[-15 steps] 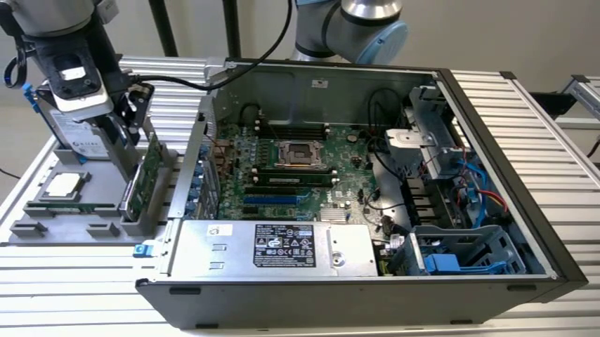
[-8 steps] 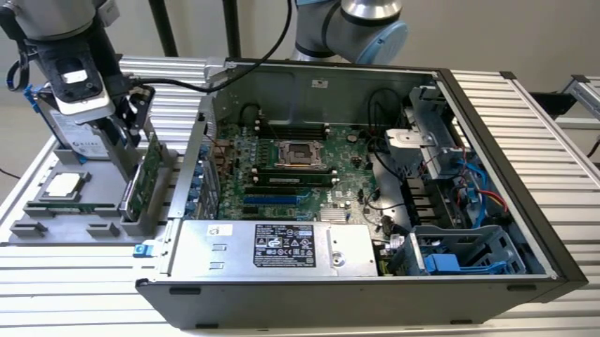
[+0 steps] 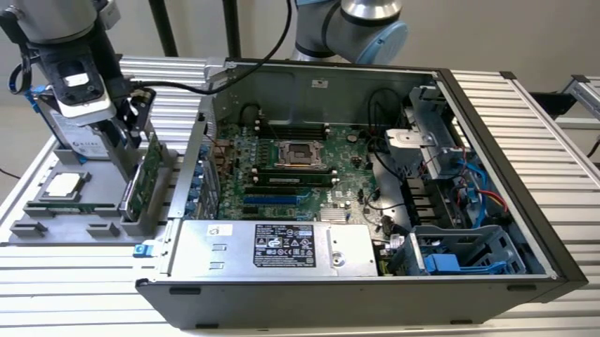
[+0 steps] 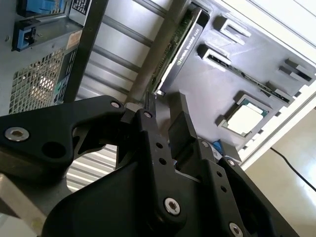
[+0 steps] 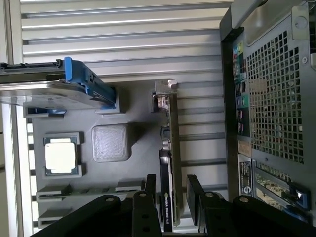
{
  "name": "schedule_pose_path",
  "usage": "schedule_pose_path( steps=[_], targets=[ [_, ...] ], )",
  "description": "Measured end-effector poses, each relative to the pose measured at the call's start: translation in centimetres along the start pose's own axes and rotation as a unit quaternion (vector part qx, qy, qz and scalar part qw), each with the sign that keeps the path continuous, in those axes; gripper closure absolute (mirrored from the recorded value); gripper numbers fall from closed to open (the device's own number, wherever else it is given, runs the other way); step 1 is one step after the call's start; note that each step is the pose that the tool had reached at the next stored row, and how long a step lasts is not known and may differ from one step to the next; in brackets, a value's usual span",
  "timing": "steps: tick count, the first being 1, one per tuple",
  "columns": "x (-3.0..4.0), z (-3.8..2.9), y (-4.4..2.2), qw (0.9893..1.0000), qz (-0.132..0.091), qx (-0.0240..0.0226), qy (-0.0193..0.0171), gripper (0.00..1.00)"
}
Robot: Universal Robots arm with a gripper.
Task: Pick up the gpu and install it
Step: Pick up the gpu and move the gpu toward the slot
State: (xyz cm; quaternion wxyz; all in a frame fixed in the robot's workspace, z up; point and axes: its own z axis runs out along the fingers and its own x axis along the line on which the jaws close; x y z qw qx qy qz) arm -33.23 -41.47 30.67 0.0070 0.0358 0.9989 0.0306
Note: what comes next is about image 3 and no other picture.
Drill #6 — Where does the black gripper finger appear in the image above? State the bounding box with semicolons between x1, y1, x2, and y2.
117;88;159;148

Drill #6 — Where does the green graphics card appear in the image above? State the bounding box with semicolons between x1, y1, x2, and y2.
119;131;171;224

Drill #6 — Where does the black stand pole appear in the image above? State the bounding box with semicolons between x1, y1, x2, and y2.
149;0;181;57
222;0;244;59

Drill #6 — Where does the hard disk in blue carrier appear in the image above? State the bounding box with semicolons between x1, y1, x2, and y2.
26;84;127;164

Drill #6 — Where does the grey parts rack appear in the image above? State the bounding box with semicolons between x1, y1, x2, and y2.
8;119;187;246

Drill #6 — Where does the silver CPU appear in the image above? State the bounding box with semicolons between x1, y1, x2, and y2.
40;172;93;201

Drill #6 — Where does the green RAM stick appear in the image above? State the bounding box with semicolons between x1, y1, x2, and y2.
27;200;117;215
256;171;337;186

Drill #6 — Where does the CPU socket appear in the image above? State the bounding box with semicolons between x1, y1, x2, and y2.
276;140;325;168

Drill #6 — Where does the black expansion slot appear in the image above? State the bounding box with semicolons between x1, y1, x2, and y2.
244;187;301;197

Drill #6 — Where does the blue expansion slot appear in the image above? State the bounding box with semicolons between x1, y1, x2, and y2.
242;196;301;208

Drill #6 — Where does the silver power supply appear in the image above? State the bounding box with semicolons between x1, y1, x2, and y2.
169;220;380;278

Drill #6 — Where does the green motherboard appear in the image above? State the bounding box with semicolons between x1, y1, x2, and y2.
213;119;381;222

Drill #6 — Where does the silver finned heat sink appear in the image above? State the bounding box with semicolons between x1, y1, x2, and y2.
318;207;350;223

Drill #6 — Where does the open black PC case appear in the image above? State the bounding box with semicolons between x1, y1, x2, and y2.
134;55;590;331

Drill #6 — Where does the blue disk bay clip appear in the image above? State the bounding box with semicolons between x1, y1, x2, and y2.
424;254;460;275

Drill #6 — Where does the grey disk bay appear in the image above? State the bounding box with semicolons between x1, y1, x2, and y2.
388;224;530;277

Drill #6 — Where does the metal slat side table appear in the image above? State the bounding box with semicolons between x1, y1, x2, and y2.
555;74;600;131

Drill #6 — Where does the black camera cable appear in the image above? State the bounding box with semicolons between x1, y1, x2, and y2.
129;0;301;95

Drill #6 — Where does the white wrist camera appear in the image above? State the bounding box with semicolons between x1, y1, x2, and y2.
48;59;118;128

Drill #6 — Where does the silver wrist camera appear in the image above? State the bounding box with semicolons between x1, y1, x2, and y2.
95;0;122;29

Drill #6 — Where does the black wire loop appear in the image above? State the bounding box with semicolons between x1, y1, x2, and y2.
367;87;404;134

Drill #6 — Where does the metal drive bracket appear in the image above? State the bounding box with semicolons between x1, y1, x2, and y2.
384;86;469;180

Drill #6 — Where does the blue wire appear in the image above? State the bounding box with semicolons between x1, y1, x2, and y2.
457;159;492;229

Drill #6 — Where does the red wire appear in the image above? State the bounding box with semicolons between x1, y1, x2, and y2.
485;189;511;213

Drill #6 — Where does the black table bracket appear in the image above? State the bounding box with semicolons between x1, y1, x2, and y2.
530;91;578;117

